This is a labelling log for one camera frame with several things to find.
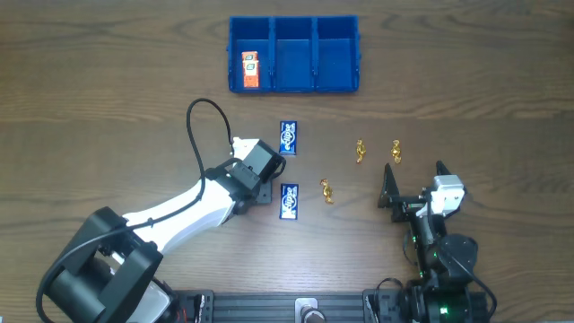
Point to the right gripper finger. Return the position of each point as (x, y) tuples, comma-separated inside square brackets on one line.
[(388, 188), (442, 168)]

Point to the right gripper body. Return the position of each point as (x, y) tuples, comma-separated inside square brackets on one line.
[(403, 207)]

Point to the gold candy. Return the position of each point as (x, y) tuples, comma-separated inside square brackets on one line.
[(396, 151), (327, 191), (360, 151)]

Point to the blue candy pack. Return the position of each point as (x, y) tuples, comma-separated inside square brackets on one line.
[(288, 137), (289, 202)]

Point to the orange candy box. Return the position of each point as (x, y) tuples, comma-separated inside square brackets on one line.
[(251, 80)]

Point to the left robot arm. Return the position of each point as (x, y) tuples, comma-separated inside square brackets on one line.
[(188, 215)]

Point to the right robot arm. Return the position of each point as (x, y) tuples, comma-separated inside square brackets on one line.
[(457, 253)]

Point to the blue tray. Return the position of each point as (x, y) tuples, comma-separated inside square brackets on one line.
[(293, 67)]

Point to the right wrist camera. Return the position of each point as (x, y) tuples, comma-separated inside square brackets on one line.
[(446, 193)]

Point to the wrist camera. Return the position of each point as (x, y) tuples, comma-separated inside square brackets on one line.
[(446, 193), (244, 148)]

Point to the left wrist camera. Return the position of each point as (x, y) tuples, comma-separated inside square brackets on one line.
[(244, 148)]

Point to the mounting rail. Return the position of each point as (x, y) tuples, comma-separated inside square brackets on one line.
[(255, 307)]

